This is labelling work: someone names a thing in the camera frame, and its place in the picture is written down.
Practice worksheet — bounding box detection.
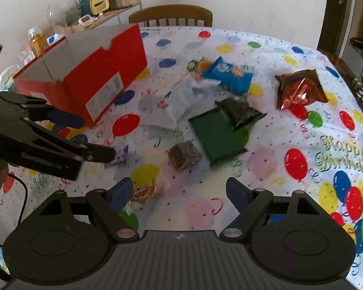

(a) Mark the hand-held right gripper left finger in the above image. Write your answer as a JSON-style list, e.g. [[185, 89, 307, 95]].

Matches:
[[21, 178, 139, 241]]

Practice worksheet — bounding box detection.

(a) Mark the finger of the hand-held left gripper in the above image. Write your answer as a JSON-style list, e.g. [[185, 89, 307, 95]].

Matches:
[[18, 119, 115, 162], [18, 97, 85, 128]]

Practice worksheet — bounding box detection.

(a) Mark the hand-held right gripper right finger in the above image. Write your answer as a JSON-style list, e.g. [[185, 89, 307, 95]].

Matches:
[[220, 178, 333, 240]]

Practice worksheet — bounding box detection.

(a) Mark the purple candy packet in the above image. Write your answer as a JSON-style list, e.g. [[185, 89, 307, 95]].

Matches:
[[104, 144, 129, 169]]

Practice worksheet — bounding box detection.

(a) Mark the red cardboard box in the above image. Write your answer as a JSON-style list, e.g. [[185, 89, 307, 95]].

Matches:
[[12, 24, 148, 128]]

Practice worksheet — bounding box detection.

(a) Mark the blue snack packet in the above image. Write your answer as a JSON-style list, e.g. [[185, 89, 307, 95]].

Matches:
[[202, 56, 254, 95]]

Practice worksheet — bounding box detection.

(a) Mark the red-brown foil snack packet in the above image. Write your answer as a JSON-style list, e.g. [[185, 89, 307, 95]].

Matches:
[[275, 69, 329, 111]]

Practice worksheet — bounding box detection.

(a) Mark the clear golden snack packet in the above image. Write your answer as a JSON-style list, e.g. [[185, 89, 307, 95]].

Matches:
[[130, 172, 170, 206]]

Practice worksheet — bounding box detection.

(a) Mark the balloon printed tablecloth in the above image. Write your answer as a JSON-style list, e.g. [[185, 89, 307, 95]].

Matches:
[[0, 26, 363, 287]]

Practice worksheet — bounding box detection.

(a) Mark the dark green snack packet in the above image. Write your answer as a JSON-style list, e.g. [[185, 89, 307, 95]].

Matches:
[[188, 109, 249, 165]]

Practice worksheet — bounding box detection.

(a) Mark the brown cube cake packet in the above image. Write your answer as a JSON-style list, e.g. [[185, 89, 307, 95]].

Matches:
[[168, 141, 203, 171]]

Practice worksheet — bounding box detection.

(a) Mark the clear plastic bag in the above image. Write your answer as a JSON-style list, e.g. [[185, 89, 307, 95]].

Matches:
[[0, 65, 19, 93]]

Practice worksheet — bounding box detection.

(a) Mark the small white red-logo packet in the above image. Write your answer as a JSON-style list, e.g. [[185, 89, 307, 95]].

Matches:
[[138, 95, 176, 130]]

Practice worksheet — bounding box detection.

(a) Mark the black snack packet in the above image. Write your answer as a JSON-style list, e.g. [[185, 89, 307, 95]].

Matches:
[[215, 97, 268, 132]]

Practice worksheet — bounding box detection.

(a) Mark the orange juice bottle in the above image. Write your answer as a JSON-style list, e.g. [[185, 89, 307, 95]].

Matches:
[[27, 27, 53, 58]]

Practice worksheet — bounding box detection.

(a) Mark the white grey snack packet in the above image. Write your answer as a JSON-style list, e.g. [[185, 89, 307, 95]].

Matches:
[[166, 74, 221, 124]]

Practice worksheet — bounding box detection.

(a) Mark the clear glass jar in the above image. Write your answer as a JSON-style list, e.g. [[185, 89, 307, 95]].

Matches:
[[47, 0, 79, 31]]

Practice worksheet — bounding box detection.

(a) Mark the wooden side table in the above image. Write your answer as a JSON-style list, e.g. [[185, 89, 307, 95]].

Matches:
[[53, 0, 143, 37]]

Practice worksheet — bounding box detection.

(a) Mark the orange green snack packet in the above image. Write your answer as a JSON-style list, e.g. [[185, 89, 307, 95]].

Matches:
[[187, 59, 212, 74]]

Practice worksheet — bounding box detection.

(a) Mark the wooden slat-back chair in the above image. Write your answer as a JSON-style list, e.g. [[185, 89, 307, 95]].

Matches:
[[129, 5, 214, 28]]

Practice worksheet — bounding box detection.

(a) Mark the wooden round-back chair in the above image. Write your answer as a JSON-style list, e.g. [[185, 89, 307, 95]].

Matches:
[[329, 54, 357, 80]]

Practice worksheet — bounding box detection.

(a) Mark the low grey cabinet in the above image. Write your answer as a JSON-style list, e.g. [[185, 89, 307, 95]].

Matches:
[[342, 39, 363, 77]]

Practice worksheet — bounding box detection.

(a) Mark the dark wooden door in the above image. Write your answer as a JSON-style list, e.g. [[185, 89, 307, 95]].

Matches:
[[317, 0, 356, 56]]

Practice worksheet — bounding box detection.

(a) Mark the black cable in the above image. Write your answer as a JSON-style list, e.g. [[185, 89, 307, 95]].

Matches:
[[0, 172, 28, 247]]

